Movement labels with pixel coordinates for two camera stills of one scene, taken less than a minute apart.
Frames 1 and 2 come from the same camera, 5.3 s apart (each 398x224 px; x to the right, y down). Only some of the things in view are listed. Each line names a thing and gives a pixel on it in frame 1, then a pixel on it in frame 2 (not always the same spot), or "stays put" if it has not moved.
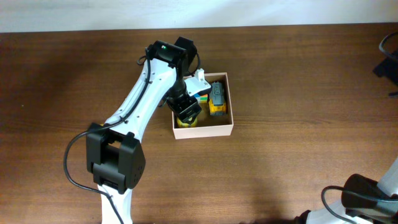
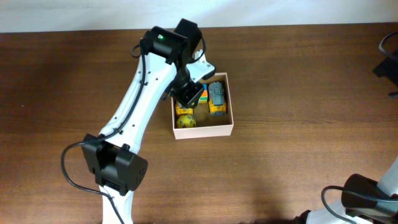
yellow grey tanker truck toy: x=217 y=102 stays put
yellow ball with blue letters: x=182 y=124 stays put
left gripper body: x=180 y=101 to x=185 y=88
